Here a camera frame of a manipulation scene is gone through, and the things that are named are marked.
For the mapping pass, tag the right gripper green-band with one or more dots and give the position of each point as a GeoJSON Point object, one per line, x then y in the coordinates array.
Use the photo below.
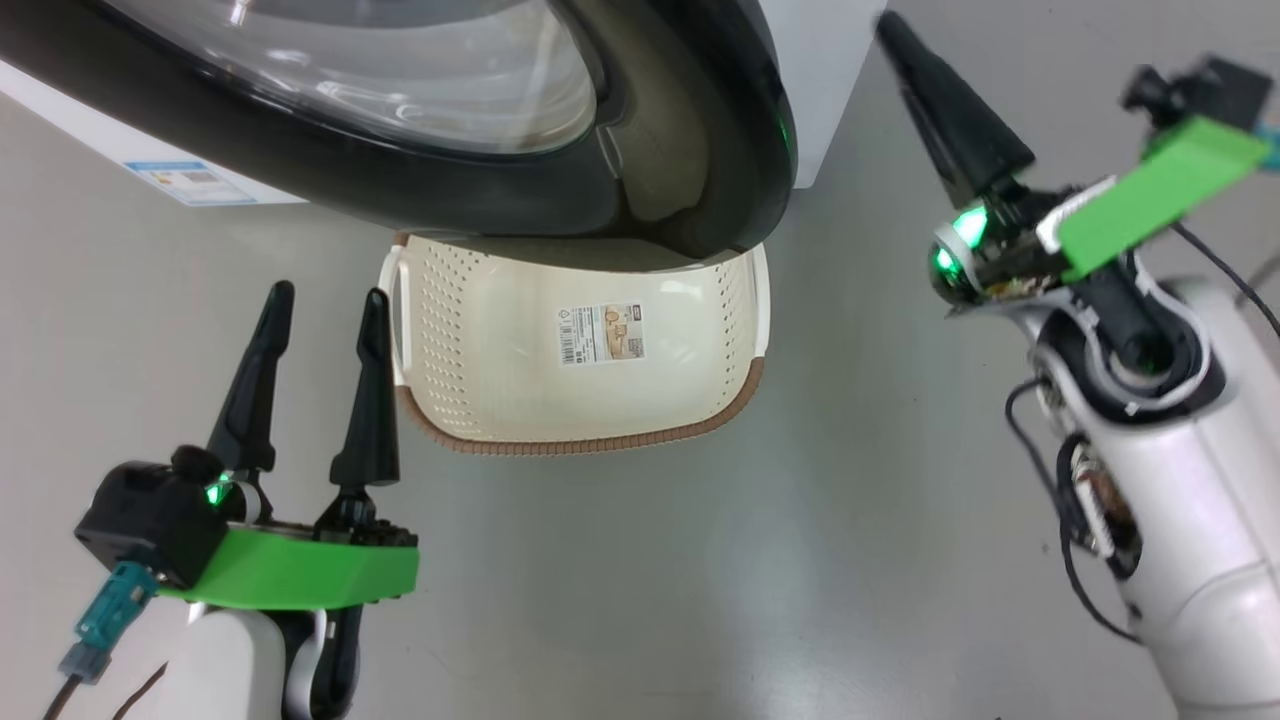
{"type": "Point", "coordinates": [1150, 200]}

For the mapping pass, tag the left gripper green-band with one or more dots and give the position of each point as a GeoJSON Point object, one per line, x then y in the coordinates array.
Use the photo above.
{"type": "Point", "coordinates": [300, 570]}

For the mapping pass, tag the black round glass washer door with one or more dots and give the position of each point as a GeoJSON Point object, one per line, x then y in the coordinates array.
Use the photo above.
{"type": "Point", "coordinates": [300, 180]}

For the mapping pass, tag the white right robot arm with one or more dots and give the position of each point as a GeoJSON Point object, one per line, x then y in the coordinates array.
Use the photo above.
{"type": "Point", "coordinates": [1200, 500]}

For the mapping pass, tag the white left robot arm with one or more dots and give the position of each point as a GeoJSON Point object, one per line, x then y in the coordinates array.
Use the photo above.
{"type": "Point", "coordinates": [230, 670]}

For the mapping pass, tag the white front-load washing machine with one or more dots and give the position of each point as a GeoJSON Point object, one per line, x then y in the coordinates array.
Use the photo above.
{"type": "Point", "coordinates": [830, 90]}

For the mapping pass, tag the cream laundry basket brown rim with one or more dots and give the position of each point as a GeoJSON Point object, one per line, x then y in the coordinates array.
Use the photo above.
{"type": "Point", "coordinates": [480, 350]}

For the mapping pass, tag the blue white energy label sticker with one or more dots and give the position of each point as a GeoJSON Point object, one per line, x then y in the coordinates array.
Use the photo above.
{"type": "Point", "coordinates": [190, 185]}

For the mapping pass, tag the paper product label sticker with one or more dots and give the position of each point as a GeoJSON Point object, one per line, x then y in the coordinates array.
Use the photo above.
{"type": "Point", "coordinates": [600, 335]}

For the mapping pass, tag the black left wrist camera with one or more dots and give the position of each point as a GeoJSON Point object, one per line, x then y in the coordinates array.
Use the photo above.
{"type": "Point", "coordinates": [140, 520]}

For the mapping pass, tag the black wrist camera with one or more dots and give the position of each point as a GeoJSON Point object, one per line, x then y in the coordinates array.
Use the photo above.
{"type": "Point", "coordinates": [1225, 90]}
{"type": "Point", "coordinates": [140, 520]}

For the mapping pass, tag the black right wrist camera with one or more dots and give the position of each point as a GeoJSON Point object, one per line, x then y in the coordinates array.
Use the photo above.
{"type": "Point", "coordinates": [1225, 90]}

